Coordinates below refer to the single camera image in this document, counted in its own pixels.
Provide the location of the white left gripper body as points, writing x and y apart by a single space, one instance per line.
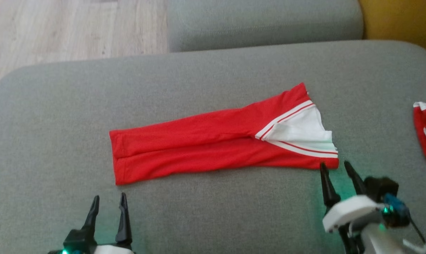
82 245

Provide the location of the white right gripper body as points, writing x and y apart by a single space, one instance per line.
350 211

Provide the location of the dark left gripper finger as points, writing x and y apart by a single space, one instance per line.
124 222
92 215

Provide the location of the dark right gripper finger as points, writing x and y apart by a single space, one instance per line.
354 178
328 187

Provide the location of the red white striped shirt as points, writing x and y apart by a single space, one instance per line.
199 148

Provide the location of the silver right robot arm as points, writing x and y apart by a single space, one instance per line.
385 240

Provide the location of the large grey sofa seat cushion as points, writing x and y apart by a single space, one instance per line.
213 218

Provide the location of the grey stitched sofa back cushion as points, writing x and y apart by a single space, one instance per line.
266 24

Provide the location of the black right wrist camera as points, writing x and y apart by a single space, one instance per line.
380 188

